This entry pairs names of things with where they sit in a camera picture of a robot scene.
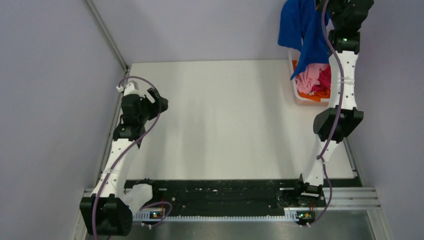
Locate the blue printed t-shirt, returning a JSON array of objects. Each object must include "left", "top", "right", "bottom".
[{"left": 277, "top": 0, "right": 329, "bottom": 79}]

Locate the orange t-shirt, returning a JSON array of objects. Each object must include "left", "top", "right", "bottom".
[{"left": 294, "top": 63, "right": 332, "bottom": 102}]

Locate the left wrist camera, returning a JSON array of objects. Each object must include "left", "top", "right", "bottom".
[{"left": 116, "top": 81, "right": 144, "bottom": 97}]

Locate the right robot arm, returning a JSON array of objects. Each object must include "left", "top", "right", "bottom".
[{"left": 293, "top": 0, "right": 374, "bottom": 206}]

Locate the pink t-shirt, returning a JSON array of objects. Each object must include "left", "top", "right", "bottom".
[{"left": 295, "top": 63, "right": 329, "bottom": 94}]

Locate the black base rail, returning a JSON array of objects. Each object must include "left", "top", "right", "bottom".
[{"left": 124, "top": 179, "right": 326, "bottom": 217}]

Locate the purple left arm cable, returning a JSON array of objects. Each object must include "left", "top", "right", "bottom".
[{"left": 91, "top": 75, "right": 173, "bottom": 240}]

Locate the white plastic basket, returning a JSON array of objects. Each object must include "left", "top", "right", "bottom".
[{"left": 287, "top": 48, "right": 331, "bottom": 106}]

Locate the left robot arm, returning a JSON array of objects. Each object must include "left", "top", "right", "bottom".
[{"left": 79, "top": 87, "right": 168, "bottom": 239}]

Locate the white slotted cable duct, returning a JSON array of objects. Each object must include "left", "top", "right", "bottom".
[{"left": 132, "top": 208, "right": 313, "bottom": 224}]

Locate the left corner aluminium post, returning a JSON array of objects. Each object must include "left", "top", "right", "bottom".
[{"left": 82, "top": 0, "right": 129, "bottom": 73}]

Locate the magenta t-shirt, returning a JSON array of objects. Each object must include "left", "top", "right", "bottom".
[{"left": 312, "top": 65, "right": 332, "bottom": 95}]

